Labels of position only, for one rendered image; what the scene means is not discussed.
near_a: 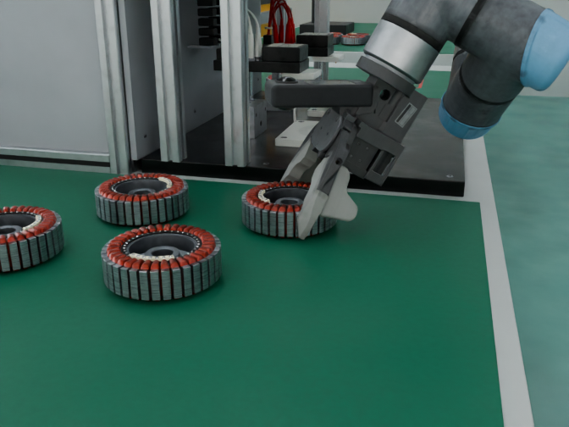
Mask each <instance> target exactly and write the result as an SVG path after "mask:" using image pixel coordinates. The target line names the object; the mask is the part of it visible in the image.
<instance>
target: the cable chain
mask: <svg viewBox="0 0 569 427"><path fill-rule="evenodd" d="M216 5H219V0H197V6H216ZM197 13H198V16H211V17H208V18H199V19H198V25H199V26H209V27H202V28H199V29H198V32H199V36H209V37H201V38H199V43H198V45H189V46H187V47H188V48H213V46H221V41H219V40H218V39H219V38H221V35H218V34H221V31H220V16H216V15H220V7H209V8H199V9H198V10H197Z"/></svg>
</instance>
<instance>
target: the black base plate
mask: <svg viewBox="0 0 569 427"><path fill-rule="evenodd" d="M440 103H441V98H428V100H427V101H426V102H425V104H424V105H423V108H422V109H421V111H420V113H419V114H418V116H417V117H416V119H415V120H414V122H413V123H412V126H411V127H410V129H409V131H408V132H407V133H406V135H405V137H404V138H403V140H402V141H401V145H402V146H404V147H405V149H404V151H403V152H402V154H401V155H400V157H399V158H398V160H397V161H396V163H395V165H394V167H393V168H392V170H391V171H390V172H389V175H388V176H387V178H386V179H385V181H384V183H383V185H381V186H379V185H377V184H375V183H372V182H371V181H369V180H367V179H365V178H364V179H362V178H360V177H358V176H357V175H354V174H352V173H351V172H349V173H350V180H349V183H348V186H347V188H351V189H362V190H373V191H394V192H405V193H416V194H428V195H439V196H450V197H464V190H465V167H464V148H463V139H461V138H458V137H456V136H453V135H452V134H451V133H449V132H448V131H447V130H446V129H445V128H444V126H443V125H442V124H441V122H440V120H439V105H440ZM308 109H309V108H296V120H309V121H319V120H320V119H321V118H322V117H308V116H307V110H308ZM290 125H292V109H291V111H289V112H285V111H267V129H266V130H265V131H264V132H263V133H262V134H260V135H259V136H258V137H256V138H255V139H250V147H251V162H250V163H248V164H247V166H246V167H237V165H233V166H225V156H224V112H222V113H221V114H219V115H217V116H216V117H214V118H212V119H210V120H209V121H207V122H205V123H204V124H202V125H199V126H197V127H196V128H195V129H193V130H191V131H189V132H187V133H185V135H186V151H187V158H185V159H182V161H181V162H179V163H177V162H173V160H169V161H168V162H165V161H161V152H160V148H159V149H158V150H156V151H154V152H152V153H150V154H148V155H147V156H145V157H144V158H142V159H141V169H142V173H155V174H157V173H161V174H167V175H185V176H196V177H207V178H219V179H230V180H251V181H262V182H275V181H277V182H278V183H279V182H280V181H281V179H282V177H283V175H284V174H285V171H286V170H287V168H288V166H289V165H290V162H291V161H292V159H293V158H294V156H295V154H296V152H297V150H298V149H299V147H281V146H275V138H277V137H278V136H279V135H280V134H281V133H282V132H283V131H285V130H286V129H287V128H288V127H289V126H290Z"/></svg>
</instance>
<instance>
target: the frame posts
mask: <svg viewBox="0 0 569 427"><path fill-rule="evenodd" d="M150 6H151V19H152V42H153V55H154V67H155V79H156V91H157V115H158V127H159V140H160V152H161V161H165V162H168V161H169V160H173V162H177V163H179V162H181V161H182V159H185V158H187V151H186V135H185V105H184V89H183V74H182V58H181V43H180V13H179V0H150ZM219 6H220V31H221V57H222V82H223V107H224V156H225V166H233V165H237V167H246V166H247V164H248V163H250V162H251V147H250V103H249V58H248V15H247V0H219ZM280 7H281V10H282V16H283V25H284V42H285V31H286V24H287V13H286V11H285V8H284V7H283V6H280ZM329 18H330V0H315V9H314V33H329ZM328 79H329V62H323V80H328Z"/></svg>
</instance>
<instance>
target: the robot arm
mask: <svg viewBox="0 0 569 427"><path fill-rule="evenodd" d="M447 41H450V42H452V43H454V45H455V51H454V56H453V62H452V65H451V72H450V81H449V85H448V88H447V91H446V92H445V93H444V94H443V96H442V98H441V103H440V105H439V120H440V122H441V124H442V125H443V126H444V128H445V129H446V130H447V131H448V132H449V133H451V134H452V135H453V136H456V137H458V138H461V139H466V140H472V139H477V138H479V137H481V136H484V135H485V134H487V133H488V132H489V130H490V129H491V128H492V127H494V126H496V125H497V124H498V123H499V121H500V119H501V115H502V114H503V113H504V112H505V111H506V110H507V108H508V107H509V106H510V104H511V103H512V101H513V100H514V99H515V98H516V96H517V95H518V94H519V93H520V92H521V90H522V89H523V87H531V88H533V89H534V90H536V91H539V92H541V91H544V90H546V89H547V88H548V87H550V86H551V84H552V83H553V82H554V81H555V79H556V78H557V77H558V75H559V74H560V72H561V71H562V70H563V69H564V67H565V66H566V64H567V62H568V61H569V21H568V20H566V19H564V18H562V17H561V16H560V15H558V14H556V13H555V12H554V10H552V9H550V8H544V7H542V6H540V5H538V4H537V3H535V2H533V1H531V0H391V2H390V4H389V6H388V8H387V9H386V10H385V12H384V15H383V16H382V18H381V20H380V21H379V23H378V25H377V26H376V28H375V30H374V31H373V33H372V35H371V36H370V38H369V40H368V41H367V44H366V46H365V47H364V48H363V52H364V53H365V54H366V56H365V57H364V56H361V57H360V58H359V60H358V62H357V63H356V67H358V68H359V69H361V70H363V71H364V72H366V73H367V74H369V76H368V78H367V80H366V81H363V80H296V79H295V78H293V77H289V76H283V77H280V78H278V79H277V80H267V81H266V83H265V100H266V101H267V102H268V103H269V104H271V105H272V106H273V107H274V108H279V109H281V110H291V109H294V108H329V109H328V110H327V111H326V112H325V114H324V115H323V117H322V118H321V119H320V120H319V122H318V123H317V124H316V125H315V126H314V127H313V128H312V130H311V131H310V132H309V134H308V135H307V137H306V139H305V140H304V142H303V143H302V144H301V146H300V147H299V149H298V150H297V152H296V154H295V156H294V158H293V159H292V161H291V162H290V165H289V166H288V168H287V170H286V171H285V173H284V175H283V177H282V179H281V181H284V182H285V184H286V181H288V180H290V181H291V182H292V184H293V182H294V181H298V182H299V183H300V182H301V181H304V182H305V183H307V182H310V183H311V185H310V188H309V191H308V193H307V195H306V197H305V199H304V202H303V205H302V208H301V211H300V212H299V214H298V216H297V217H296V223H297V230H298V237H299V238H300V239H302V240H304V239H305V238H306V237H307V235H308V233H309V232H310V230H311V229H312V227H313V226H314V224H315V222H316V220H317V219H318V216H319V217H324V218H329V219H338V220H343V221H351V220H353V219H354V218H355V217H356V214H357V205H356V204H355V203H354V202H353V200H352V199H351V197H350V196H349V195H348V193H347V186H348V183H349V180H350V173H349V172H351V173H352V174H354V175H357V176H358V177H360V178H362V179H364V178H365V179H367V180H369V181H371V182H372V183H375V184H377V185H379V186H381V185H383V183H384V181H385V179H386V178H387V176H388V175H389V172H390V171H391V170H392V168H393V167H394V165H395V163H396V161H397V160H398V158H399V157H400V155H401V154H402V152H403V151H404V149H405V147H404V146H402V145H401V141H402V140H403V138H404V137H405V135H406V133H407V132H408V131H409V129H410V127H411V126H412V123H413V122H414V120H415V119H416V117H417V116H418V114H419V113H420V111H421V109H422V108H423V105H424V104H425V102H427V100H428V98H427V97H425V96H424V95H423V94H421V93H419V92H418V91H415V88H416V87H415V86H414V83H415V84H421V82H422V81H423V79H424V77H425V75H426V74H427V73H428V71H429V69H430V68H431V66H432V64H433V63H434V60H435V59H436V58H437V57H438V55H439V52H440V51H441V49H442V48H443V46H444V45H445V43H446V42H447ZM380 92H382V94H381V95H380ZM392 158H394V159H393V161H392V162H391V164H390V165H389V167H388V168H387V170H386V172H385V173H384V175H381V174H382V173H383V172H384V170H385V168H386V166H387V165H388V164H389V163H390V161H391V159H392Z"/></svg>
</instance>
